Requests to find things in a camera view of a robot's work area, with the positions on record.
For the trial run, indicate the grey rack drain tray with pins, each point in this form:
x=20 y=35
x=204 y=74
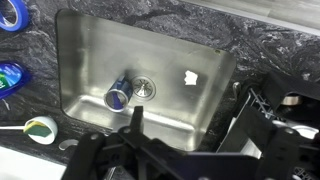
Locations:
x=235 y=136

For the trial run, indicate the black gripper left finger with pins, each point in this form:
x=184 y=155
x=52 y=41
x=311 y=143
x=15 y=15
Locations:
x=137 y=118

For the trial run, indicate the metal sink drain strainer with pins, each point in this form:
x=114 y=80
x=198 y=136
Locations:
x=143 y=87

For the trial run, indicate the white ceramic bowl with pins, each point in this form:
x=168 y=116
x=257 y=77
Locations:
x=46 y=136

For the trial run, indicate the white round lid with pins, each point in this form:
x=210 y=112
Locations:
x=308 y=131

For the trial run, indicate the steel cup in rack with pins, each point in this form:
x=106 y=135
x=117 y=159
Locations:
x=291 y=99

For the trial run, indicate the black dish rack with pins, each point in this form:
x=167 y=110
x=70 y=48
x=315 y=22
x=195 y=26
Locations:
x=286 y=85

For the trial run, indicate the small chrome gooseneck faucet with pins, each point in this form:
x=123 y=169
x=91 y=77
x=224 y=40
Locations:
x=236 y=88

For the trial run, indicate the yellow green sponge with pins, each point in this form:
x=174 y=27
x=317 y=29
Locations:
x=37 y=128

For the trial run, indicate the blue Palmolive soap bottle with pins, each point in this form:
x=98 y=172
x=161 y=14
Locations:
x=11 y=78

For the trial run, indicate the stainless steel sink basin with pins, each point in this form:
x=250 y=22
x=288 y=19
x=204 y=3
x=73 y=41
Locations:
x=100 y=50

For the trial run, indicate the white paper scrap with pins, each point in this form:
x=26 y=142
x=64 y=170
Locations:
x=191 y=78

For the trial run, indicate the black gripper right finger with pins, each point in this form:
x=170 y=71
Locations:
x=256 y=128

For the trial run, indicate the blue masking tape roll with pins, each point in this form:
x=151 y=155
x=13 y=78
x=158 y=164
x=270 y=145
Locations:
x=20 y=15

